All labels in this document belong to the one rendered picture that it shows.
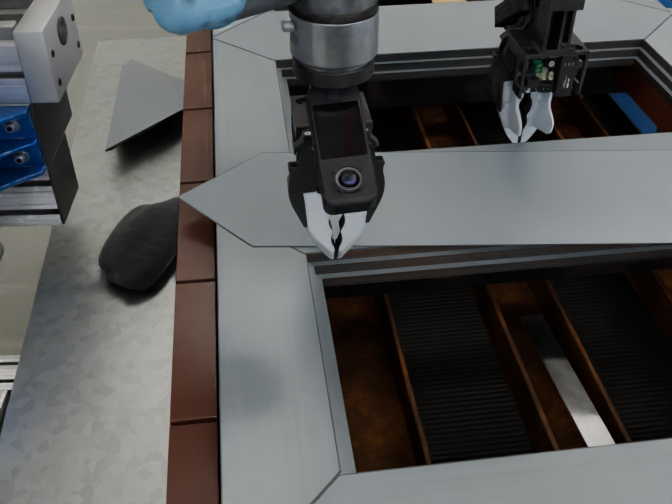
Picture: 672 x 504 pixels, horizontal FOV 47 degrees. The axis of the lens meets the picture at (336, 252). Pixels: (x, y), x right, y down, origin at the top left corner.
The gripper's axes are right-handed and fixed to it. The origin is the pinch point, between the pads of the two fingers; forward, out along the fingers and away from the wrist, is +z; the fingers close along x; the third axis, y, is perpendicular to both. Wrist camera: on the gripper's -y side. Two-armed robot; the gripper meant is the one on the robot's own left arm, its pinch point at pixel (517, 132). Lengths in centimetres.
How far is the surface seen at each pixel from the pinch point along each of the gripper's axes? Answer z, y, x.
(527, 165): 0.7, 6.3, -0.7
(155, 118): 14, -34, -47
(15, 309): 86, -72, -94
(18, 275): 86, -85, -95
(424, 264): 2.9, 19.7, -15.8
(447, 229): 0.7, 17.1, -13.0
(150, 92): 14, -43, -49
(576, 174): 0.7, 8.9, 4.3
